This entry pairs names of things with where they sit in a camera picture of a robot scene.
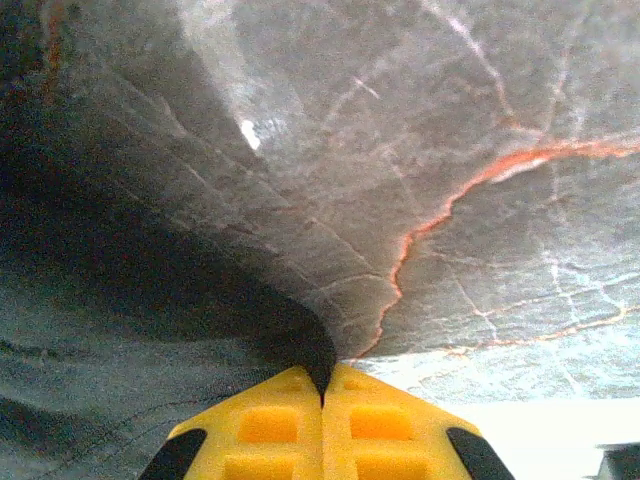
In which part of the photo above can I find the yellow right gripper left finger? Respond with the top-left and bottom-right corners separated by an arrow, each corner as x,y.
138,365 -> 324,480

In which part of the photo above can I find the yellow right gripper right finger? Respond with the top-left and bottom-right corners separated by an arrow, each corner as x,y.
321,362 -> 517,480

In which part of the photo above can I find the black t-shirt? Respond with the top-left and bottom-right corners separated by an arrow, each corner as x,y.
0,164 -> 337,480

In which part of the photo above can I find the dark grey box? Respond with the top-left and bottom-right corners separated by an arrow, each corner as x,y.
593,442 -> 640,480

